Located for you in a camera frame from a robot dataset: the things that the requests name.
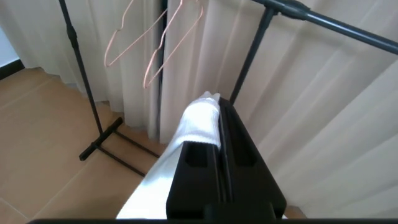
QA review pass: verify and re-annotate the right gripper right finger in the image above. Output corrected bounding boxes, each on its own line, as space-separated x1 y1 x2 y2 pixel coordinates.
219 96 287 218

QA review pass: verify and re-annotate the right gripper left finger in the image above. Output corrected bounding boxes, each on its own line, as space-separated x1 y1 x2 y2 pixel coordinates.
166 141 226 218

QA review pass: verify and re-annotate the white printed shirt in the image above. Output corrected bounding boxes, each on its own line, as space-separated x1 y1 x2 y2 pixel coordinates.
116 91 222 220

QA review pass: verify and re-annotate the pink clothes hanger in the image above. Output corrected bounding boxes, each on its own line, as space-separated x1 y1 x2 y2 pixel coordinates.
104 0 169 68
142 0 205 90

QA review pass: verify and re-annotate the black clothes rack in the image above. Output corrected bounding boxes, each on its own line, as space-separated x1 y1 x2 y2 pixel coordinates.
58 0 398 177

